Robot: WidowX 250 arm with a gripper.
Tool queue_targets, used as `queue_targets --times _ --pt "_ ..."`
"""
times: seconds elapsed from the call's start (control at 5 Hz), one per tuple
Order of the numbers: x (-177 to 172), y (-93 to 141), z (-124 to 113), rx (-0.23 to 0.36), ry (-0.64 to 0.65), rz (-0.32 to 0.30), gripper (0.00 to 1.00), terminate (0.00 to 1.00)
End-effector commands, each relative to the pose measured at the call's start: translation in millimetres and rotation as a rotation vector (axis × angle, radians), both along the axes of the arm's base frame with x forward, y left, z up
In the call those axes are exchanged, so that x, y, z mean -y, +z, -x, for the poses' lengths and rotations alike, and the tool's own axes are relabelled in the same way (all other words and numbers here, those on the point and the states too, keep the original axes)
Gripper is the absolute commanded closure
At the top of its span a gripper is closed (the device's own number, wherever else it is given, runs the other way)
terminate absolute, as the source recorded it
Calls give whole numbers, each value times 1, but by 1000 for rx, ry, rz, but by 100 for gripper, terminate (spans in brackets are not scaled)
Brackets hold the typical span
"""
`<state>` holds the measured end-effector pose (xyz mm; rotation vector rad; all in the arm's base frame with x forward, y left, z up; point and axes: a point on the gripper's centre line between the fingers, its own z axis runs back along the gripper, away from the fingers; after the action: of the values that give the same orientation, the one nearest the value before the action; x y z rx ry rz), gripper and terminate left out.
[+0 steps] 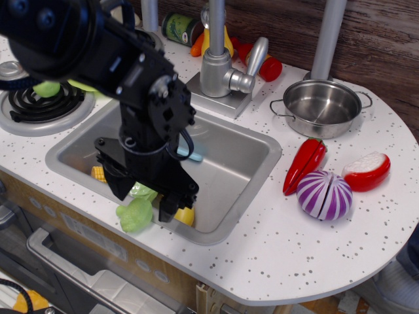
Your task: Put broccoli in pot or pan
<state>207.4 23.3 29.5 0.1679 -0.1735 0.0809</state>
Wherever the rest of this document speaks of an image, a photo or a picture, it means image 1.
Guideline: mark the green labelled toy can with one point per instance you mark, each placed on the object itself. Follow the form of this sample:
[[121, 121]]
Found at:
[[181, 29]]

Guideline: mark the red toy chili pepper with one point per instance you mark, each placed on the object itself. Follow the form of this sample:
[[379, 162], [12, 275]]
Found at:
[[307, 159]]

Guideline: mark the green toy apple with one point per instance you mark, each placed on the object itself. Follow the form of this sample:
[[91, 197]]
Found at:
[[47, 89]]

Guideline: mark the grey support pole left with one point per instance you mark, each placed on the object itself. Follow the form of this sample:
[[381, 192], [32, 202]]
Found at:
[[149, 14]]

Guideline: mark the red toy ketchup bottle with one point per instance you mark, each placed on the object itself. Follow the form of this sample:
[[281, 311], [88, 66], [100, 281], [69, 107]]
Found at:
[[271, 68]]

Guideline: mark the stove burner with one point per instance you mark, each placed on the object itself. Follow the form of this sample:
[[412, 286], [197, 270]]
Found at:
[[150, 38], [26, 114]]

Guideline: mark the grey support pole right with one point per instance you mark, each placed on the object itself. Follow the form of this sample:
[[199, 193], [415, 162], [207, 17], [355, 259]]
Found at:
[[327, 40]]

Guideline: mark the light blue toy stick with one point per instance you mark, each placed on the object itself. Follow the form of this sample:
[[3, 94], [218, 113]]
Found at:
[[184, 152]]

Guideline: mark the small orange toy vegetable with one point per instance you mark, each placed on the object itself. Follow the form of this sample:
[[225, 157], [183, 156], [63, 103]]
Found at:
[[196, 48]]

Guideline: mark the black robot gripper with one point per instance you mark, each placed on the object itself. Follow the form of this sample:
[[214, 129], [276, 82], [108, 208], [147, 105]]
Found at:
[[145, 151]]

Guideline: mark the front left stove burner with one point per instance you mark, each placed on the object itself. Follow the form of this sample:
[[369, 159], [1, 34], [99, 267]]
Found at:
[[26, 114]]

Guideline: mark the silver stove knob left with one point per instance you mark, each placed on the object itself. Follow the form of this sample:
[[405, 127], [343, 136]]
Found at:
[[11, 70]]

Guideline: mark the yellow toy pear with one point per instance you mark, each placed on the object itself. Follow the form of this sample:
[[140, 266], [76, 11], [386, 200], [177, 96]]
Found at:
[[206, 42]]

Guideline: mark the back right stove burner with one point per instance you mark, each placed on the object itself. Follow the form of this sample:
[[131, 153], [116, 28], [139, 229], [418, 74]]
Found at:
[[150, 38]]

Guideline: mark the light green toy plate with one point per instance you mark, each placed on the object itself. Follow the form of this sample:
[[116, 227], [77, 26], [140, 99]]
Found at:
[[85, 88]]

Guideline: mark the green toy broccoli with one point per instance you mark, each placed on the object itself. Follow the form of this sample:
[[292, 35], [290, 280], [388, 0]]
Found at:
[[135, 216]]

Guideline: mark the green toy cabbage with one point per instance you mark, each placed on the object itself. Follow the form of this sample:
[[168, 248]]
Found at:
[[143, 192]]

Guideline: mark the purple striped toy onion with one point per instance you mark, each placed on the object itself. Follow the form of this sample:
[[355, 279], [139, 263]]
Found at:
[[324, 195]]

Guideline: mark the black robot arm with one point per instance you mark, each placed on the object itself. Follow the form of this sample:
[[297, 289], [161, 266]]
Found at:
[[95, 43]]

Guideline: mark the red white toy wedge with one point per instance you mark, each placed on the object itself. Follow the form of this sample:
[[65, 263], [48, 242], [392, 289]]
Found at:
[[368, 172]]

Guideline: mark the grey oven door handle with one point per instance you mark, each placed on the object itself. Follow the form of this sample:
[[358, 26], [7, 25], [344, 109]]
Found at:
[[89, 282]]

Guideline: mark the yellow toy corn cob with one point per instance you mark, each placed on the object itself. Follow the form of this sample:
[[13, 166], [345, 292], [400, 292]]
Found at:
[[97, 172]]

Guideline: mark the yellow toy banana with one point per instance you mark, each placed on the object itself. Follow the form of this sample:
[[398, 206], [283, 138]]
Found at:
[[185, 215]]

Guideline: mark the grey toy sink basin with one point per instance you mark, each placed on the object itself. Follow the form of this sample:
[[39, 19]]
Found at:
[[235, 164]]

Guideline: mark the silver toy faucet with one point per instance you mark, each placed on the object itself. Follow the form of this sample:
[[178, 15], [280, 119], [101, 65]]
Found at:
[[218, 86]]

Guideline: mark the grey support pole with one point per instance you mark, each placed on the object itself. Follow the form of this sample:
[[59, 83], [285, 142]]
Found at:
[[149, 14], [327, 40]]

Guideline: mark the steel pot with handles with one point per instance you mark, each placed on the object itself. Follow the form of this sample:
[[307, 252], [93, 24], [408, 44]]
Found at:
[[320, 108]]

